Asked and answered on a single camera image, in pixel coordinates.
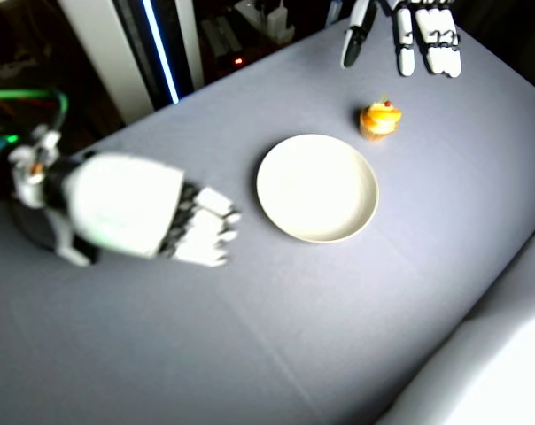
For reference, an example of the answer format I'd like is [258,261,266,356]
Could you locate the white plastic containers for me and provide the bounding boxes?
[234,0,296,45]

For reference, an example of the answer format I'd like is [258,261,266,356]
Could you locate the orange toy cupcake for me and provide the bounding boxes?
[359,93,403,143]

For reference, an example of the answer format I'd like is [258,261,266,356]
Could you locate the white rounded robot shell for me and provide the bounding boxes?
[376,220,535,425]

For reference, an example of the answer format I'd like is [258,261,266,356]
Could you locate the blue light strip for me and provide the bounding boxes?
[141,0,181,104]

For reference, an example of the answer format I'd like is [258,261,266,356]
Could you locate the white pillar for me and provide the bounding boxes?
[57,0,156,126]

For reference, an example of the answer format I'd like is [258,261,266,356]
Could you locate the black device with red light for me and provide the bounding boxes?
[199,16,252,77]

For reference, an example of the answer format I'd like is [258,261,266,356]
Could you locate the grey table cloth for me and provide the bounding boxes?
[0,4,535,425]

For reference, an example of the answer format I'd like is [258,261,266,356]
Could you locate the cream round plate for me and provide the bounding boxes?
[256,133,380,244]

